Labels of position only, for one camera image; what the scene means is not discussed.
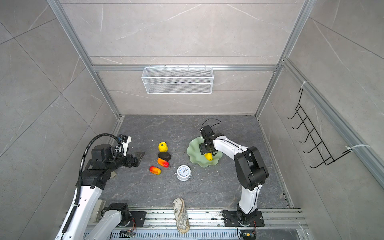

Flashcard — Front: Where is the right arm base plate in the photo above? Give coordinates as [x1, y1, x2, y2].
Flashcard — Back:
[222, 210, 265, 227]

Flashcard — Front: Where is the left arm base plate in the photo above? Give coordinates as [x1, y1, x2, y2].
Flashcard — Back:
[127, 211, 147, 229]

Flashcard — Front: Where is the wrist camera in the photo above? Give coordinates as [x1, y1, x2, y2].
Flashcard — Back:
[200, 125, 215, 140]
[116, 135, 132, 157]

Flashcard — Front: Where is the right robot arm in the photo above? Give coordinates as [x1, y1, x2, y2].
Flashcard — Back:
[199, 135, 269, 226]

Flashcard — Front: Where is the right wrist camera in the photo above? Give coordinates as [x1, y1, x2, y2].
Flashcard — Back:
[200, 125, 215, 140]

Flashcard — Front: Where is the black corrugated cable left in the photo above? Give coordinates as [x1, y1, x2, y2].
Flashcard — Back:
[61, 133, 120, 235]

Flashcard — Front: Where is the white alarm clock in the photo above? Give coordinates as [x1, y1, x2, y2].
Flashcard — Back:
[177, 165, 191, 182]

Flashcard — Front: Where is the dark fake avocado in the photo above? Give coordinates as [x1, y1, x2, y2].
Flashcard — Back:
[158, 152, 172, 161]

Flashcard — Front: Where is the green wavy fruit bowl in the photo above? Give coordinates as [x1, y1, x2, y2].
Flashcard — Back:
[187, 137, 223, 168]

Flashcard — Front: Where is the black camera cable right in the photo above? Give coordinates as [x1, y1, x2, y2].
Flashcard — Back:
[200, 118, 222, 130]

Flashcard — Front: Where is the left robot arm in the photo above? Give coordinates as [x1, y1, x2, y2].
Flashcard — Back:
[56, 144, 145, 240]

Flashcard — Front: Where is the black wire hook rack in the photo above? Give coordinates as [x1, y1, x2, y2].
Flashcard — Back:
[287, 89, 352, 169]

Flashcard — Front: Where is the red orange fake mango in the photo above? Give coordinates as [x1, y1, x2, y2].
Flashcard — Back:
[157, 158, 170, 168]
[149, 166, 162, 175]

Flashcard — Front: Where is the white wire mesh basket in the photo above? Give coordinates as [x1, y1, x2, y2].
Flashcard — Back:
[142, 67, 214, 95]

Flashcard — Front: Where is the yellow fake lemon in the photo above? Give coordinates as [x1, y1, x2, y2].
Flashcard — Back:
[158, 142, 168, 152]

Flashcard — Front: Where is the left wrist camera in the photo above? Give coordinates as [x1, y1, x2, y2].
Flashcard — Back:
[116, 135, 132, 157]

